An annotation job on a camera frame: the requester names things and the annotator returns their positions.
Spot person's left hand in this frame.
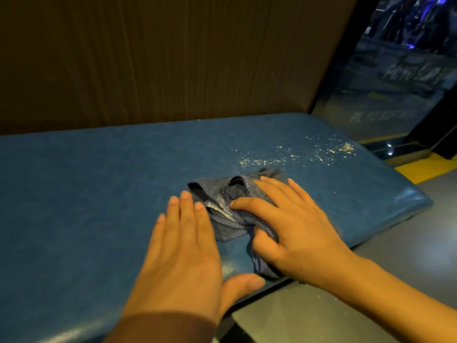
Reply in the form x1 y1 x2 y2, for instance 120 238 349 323
121 191 266 326

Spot yellow floor ledge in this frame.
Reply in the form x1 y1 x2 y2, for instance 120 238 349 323
357 132 457 185

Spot person's right forearm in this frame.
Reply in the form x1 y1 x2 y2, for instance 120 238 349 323
336 254 457 343

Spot black window frame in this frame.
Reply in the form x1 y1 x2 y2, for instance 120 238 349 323
308 0 382 116

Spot person's right hand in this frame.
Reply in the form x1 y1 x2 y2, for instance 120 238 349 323
229 176 362 285

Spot grey-blue cleaning cloth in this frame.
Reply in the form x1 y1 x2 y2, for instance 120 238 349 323
186 168 290 281

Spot scattered pale crumbs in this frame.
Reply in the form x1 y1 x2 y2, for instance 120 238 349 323
228 134 358 170

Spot brown wooden back panel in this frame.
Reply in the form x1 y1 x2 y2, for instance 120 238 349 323
0 0 361 137

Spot dark glass window pane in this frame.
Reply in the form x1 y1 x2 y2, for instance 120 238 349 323
312 0 457 143

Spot blue padded bench seat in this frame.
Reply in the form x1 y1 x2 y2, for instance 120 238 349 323
0 112 434 343

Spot person's left forearm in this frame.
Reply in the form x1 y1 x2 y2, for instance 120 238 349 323
104 311 220 343

